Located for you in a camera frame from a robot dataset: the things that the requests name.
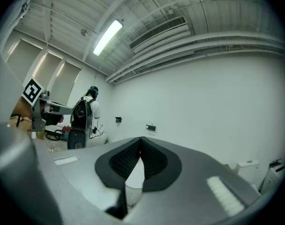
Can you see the black wall bracket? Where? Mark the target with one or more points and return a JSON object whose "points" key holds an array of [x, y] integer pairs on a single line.
{"points": [[118, 119]]}

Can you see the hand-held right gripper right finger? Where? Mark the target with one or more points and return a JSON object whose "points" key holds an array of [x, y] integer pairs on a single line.
{"points": [[191, 196]]}

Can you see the white ceiling pipe run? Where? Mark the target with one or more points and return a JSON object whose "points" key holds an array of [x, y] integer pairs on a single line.
{"points": [[156, 63]]}

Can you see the round ceiling smoke detector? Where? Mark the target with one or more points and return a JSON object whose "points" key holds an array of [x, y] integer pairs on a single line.
{"points": [[84, 32]]}

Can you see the person's left forearm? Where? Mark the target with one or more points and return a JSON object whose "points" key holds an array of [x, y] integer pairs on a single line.
{"points": [[21, 108]]}

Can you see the window roller blind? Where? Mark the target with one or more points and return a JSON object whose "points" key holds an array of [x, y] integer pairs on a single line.
{"points": [[47, 69], [65, 83], [23, 60]]}

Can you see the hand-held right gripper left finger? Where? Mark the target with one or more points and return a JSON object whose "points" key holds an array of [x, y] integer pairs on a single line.
{"points": [[86, 184]]}

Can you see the ceiling fluorescent light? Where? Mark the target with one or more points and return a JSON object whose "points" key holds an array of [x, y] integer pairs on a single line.
{"points": [[107, 37]]}

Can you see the dark grey wall paper holder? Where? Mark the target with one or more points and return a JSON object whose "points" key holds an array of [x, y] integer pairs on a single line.
{"points": [[152, 128]]}

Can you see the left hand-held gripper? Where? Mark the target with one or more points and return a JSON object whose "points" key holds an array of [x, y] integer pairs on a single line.
{"points": [[32, 91]]}

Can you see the plain brown cardboard carton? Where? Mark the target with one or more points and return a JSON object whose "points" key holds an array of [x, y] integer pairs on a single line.
{"points": [[24, 123]]}

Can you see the white wall-mounted device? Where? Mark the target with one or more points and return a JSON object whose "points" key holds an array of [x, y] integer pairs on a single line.
{"points": [[248, 172]]}

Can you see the person's light grey shirt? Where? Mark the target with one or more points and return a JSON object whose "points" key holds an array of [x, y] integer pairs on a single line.
{"points": [[2, 97]]}

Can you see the red vacuum cleaner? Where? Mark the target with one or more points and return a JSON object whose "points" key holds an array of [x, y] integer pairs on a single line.
{"points": [[67, 128]]}

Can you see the white box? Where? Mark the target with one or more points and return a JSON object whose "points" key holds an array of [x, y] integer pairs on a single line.
{"points": [[133, 193]]}

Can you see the dark grey rounded canister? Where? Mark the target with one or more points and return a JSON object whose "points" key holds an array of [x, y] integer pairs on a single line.
{"points": [[77, 139]]}

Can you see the white ceiling air conditioner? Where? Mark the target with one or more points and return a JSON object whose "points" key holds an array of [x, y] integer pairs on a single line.
{"points": [[161, 35]]}

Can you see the white cabinet with black top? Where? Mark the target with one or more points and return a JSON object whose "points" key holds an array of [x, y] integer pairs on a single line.
{"points": [[272, 179]]}

